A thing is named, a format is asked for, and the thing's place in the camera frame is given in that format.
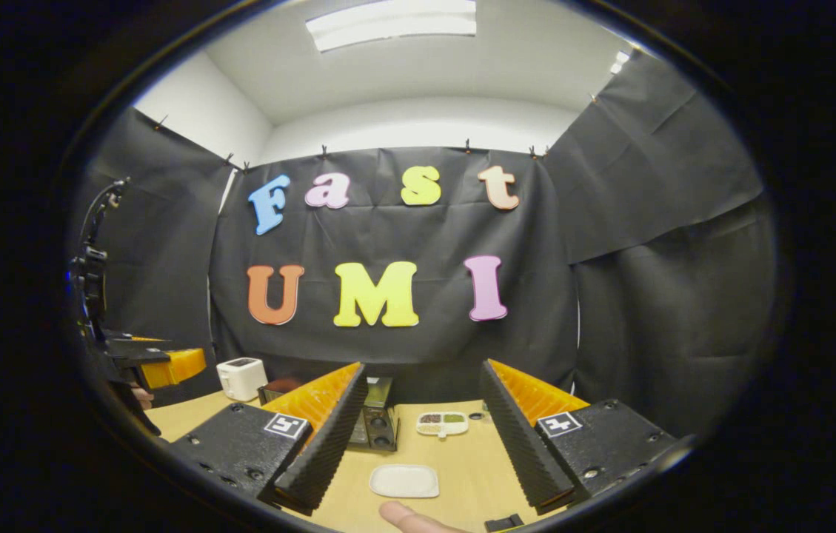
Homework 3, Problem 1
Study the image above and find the black backdrop cloth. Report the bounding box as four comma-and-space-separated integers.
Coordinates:
70, 52, 778, 438

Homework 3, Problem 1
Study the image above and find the white divided snack dish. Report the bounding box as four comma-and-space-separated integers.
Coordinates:
416, 412, 469, 439

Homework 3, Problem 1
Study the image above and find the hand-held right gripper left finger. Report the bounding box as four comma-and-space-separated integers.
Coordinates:
162, 361, 369, 517

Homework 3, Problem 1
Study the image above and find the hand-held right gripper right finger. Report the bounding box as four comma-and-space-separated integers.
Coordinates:
479, 359, 685, 515

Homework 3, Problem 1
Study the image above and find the white toaster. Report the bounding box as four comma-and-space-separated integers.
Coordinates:
215, 358, 269, 402

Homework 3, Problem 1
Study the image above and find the white square plate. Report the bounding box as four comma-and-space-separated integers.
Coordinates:
369, 464, 441, 499

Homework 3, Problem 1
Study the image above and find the black electric oven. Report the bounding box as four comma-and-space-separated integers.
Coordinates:
258, 376, 400, 452

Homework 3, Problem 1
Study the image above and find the long ceiling light panel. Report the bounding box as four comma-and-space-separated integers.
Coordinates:
305, 0, 478, 53

